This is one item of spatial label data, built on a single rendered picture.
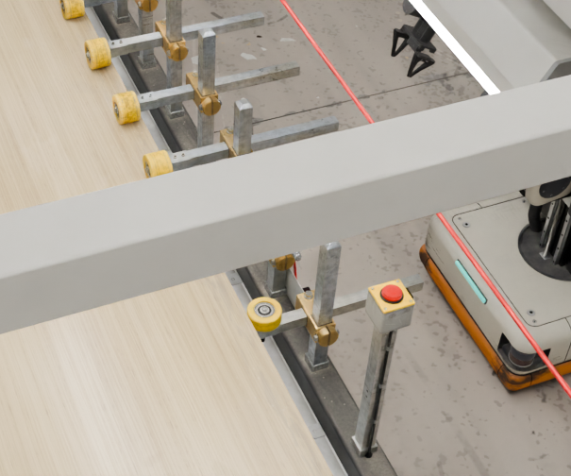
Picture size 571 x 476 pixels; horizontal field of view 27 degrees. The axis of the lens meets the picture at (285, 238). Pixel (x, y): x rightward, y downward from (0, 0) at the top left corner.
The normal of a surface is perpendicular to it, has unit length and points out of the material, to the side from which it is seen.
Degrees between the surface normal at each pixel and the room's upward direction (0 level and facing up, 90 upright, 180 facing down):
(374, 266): 0
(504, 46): 61
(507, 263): 0
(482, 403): 0
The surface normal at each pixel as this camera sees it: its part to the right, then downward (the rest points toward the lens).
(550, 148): 0.40, 0.67
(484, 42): -0.77, -0.12
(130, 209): 0.06, -0.70
